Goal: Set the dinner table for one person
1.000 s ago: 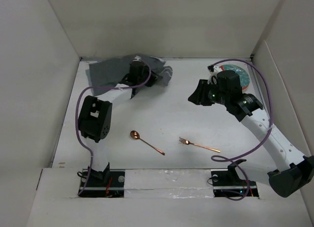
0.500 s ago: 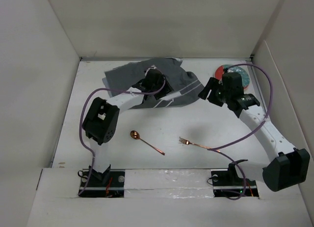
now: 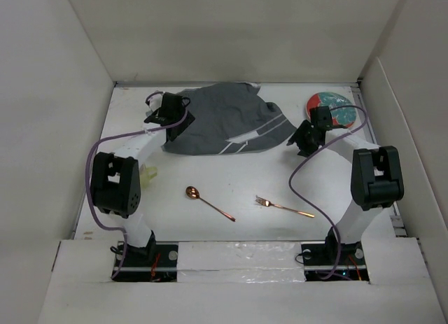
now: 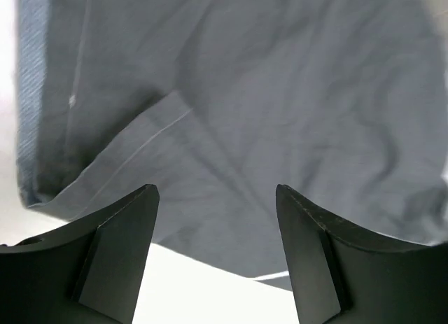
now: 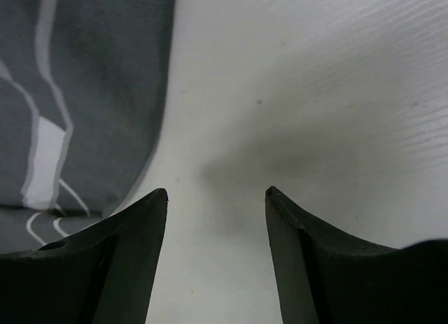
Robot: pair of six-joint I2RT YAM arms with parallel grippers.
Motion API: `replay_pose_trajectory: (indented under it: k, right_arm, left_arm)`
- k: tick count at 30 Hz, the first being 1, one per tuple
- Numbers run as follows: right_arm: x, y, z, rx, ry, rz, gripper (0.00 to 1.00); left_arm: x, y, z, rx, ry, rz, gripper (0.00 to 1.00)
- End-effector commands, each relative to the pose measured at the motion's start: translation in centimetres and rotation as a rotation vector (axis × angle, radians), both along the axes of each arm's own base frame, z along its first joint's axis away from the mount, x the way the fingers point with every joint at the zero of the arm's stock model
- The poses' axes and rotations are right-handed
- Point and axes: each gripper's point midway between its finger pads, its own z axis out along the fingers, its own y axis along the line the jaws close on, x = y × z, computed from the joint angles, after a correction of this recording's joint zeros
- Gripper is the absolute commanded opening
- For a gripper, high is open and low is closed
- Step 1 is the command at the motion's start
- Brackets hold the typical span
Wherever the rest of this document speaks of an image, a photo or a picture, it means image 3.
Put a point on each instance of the teal and red plate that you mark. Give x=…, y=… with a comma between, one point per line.
x=340, y=107

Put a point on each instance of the pale yellow mug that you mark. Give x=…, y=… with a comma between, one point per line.
x=146, y=174

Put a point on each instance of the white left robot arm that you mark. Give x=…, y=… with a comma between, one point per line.
x=114, y=166

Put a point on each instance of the copper spoon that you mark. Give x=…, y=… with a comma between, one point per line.
x=193, y=193

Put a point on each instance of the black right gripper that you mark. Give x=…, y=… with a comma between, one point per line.
x=297, y=137

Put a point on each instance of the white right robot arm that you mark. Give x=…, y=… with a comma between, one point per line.
x=376, y=175

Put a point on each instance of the grey cloth placemat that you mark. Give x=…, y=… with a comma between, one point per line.
x=230, y=118

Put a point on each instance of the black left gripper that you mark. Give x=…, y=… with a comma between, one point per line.
x=183, y=127

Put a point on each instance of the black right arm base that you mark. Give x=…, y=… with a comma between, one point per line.
x=319, y=263

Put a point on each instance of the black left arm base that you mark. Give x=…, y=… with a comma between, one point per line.
x=161, y=268

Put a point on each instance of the copper fork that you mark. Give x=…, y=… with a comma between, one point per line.
x=267, y=203

